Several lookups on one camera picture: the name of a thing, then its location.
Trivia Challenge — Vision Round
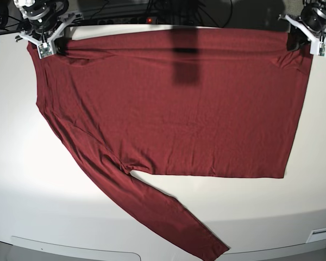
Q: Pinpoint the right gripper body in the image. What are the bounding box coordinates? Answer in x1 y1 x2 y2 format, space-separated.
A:
15 1 83 42

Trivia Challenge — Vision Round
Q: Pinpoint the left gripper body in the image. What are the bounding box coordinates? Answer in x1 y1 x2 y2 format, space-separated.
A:
278 1 326 41

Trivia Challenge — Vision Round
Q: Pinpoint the dark red long-sleeve shirt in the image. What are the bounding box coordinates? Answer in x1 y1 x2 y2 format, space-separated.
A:
27 28 312 260

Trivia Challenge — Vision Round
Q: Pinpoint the white label plate on table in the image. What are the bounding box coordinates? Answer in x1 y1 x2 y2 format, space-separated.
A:
306 228 326 243

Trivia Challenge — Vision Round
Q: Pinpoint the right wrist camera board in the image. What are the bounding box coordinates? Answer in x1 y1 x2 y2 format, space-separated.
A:
37 42 56 59

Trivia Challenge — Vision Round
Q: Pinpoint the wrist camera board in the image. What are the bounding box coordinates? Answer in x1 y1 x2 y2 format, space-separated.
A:
37 42 56 59
310 41 326 57

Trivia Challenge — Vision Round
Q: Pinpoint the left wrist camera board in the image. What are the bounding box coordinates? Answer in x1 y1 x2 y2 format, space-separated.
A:
310 41 326 57

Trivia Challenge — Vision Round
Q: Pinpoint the black power strip red switch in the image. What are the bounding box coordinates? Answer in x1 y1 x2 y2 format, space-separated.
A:
97 16 157 25

